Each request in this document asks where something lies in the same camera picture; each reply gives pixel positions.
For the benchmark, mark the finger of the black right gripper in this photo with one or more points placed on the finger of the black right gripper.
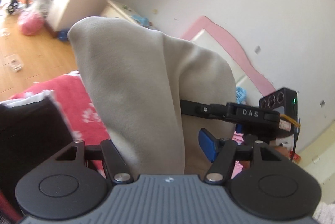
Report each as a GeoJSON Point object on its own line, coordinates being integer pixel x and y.
{"type": "Point", "coordinates": [200, 110]}

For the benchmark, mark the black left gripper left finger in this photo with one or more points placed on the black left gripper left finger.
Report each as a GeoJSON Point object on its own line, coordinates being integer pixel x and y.
{"type": "Point", "coordinates": [114, 165]}

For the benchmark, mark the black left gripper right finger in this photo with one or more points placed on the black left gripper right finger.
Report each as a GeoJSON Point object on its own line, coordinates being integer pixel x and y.
{"type": "Point", "coordinates": [220, 152]}

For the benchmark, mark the cream jacket with black trim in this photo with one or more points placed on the cream jacket with black trim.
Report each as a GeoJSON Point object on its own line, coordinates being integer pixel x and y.
{"type": "Point", "coordinates": [136, 78]}

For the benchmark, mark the pink patchwork quilt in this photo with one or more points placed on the pink patchwork quilt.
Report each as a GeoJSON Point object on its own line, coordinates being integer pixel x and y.
{"type": "Point", "coordinates": [237, 137]}

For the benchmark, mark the cream wardrobe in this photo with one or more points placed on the cream wardrobe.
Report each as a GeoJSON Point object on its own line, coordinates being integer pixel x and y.
{"type": "Point", "coordinates": [318, 160]}

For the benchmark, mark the pink white headboard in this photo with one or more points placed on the pink white headboard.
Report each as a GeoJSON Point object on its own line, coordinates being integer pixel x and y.
{"type": "Point", "coordinates": [207, 34]}

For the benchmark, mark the red floral bedsheet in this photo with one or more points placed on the red floral bedsheet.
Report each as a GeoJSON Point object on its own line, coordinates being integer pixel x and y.
{"type": "Point", "coordinates": [43, 119]}

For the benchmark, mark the cream nightstand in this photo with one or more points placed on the cream nightstand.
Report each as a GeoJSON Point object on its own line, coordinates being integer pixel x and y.
{"type": "Point", "coordinates": [114, 9]}

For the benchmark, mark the pink plastic bag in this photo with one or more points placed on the pink plastic bag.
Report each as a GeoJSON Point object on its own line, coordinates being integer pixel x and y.
{"type": "Point", "coordinates": [32, 19]}

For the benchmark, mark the black camera box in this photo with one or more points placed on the black camera box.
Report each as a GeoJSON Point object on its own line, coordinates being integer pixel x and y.
{"type": "Point", "coordinates": [284, 101]}

